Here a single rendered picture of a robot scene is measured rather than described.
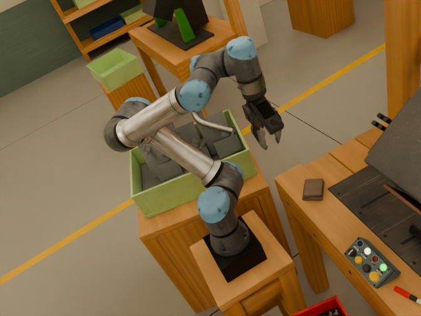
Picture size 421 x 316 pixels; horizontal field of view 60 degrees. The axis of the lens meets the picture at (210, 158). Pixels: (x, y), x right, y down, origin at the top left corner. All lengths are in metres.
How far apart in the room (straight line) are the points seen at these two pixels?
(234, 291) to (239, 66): 0.81
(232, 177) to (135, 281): 1.62
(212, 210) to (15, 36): 6.78
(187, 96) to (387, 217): 0.86
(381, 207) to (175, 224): 0.92
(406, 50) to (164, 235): 1.32
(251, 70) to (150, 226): 1.08
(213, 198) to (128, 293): 1.62
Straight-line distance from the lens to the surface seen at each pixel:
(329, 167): 1.66
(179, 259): 2.00
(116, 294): 2.81
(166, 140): 1.29
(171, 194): 1.81
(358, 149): 1.72
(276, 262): 1.43
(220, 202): 1.23
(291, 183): 1.59
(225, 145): 1.90
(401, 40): 1.59
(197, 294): 2.28
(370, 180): 1.56
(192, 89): 0.92
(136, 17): 7.38
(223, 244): 1.35
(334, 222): 1.43
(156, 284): 2.68
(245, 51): 0.99
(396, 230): 1.41
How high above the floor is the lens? 2.03
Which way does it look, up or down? 37 degrees down
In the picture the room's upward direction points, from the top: 24 degrees counter-clockwise
